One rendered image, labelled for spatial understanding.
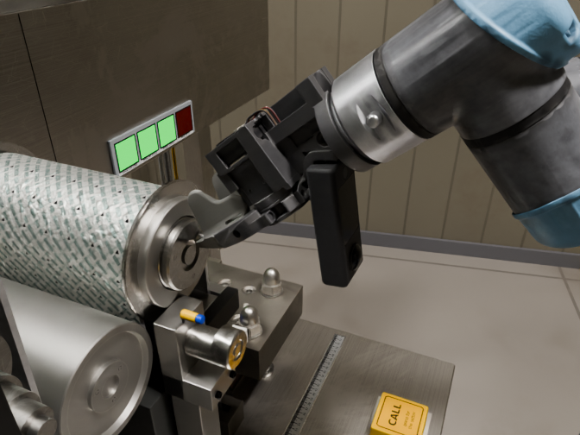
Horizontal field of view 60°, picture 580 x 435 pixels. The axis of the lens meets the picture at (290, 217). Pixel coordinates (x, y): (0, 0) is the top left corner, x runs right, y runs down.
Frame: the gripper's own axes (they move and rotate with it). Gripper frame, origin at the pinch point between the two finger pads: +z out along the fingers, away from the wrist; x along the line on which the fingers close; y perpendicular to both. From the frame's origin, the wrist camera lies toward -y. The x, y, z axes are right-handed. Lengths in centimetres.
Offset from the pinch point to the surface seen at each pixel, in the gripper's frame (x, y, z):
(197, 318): 8.0, -3.9, -0.2
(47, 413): 26.0, 1.2, -10.1
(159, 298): 6.2, -1.0, 4.8
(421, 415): -15.6, -40.2, 4.8
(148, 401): 9.1, -9.7, 13.8
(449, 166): -202, -61, 45
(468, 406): -104, -119, 55
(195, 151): -75, 13, 60
